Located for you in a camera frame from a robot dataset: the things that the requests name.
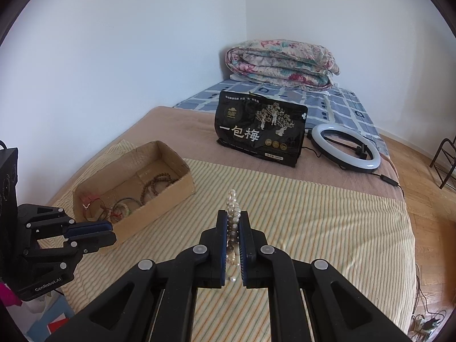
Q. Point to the tan bed cover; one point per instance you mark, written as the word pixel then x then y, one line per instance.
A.
pixel 178 131

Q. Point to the white power strip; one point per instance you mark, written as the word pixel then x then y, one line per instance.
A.
pixel 425 324

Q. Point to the yellow striped blanket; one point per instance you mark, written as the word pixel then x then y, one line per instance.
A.
pixel 320 228

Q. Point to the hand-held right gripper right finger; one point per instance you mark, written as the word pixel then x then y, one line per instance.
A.
pixel 243 249

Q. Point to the folded floral quilt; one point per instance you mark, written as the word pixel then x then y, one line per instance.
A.
pixel 281 60

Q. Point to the black metal clothes rack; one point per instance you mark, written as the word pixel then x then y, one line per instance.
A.
pixel 437 153

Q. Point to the pink cloth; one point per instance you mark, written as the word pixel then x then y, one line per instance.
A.
pixel 9 295

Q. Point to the blue patterned bedsheet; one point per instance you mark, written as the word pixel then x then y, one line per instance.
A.
pixel 342 110

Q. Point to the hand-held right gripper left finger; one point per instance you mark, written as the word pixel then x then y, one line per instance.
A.
pixel 224 245

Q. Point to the light blue cloth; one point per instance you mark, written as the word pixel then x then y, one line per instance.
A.
pixel 46 322

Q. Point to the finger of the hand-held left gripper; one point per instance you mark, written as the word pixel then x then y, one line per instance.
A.
pixel 98 240
pixel 89 226

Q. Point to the cardboard box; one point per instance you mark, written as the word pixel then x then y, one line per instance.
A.
pixel 160 208

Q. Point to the black snack bag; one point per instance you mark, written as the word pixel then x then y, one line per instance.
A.
pixel 249 128

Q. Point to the dark thin bangle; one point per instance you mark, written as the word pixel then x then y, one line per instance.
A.
pixel 137 201

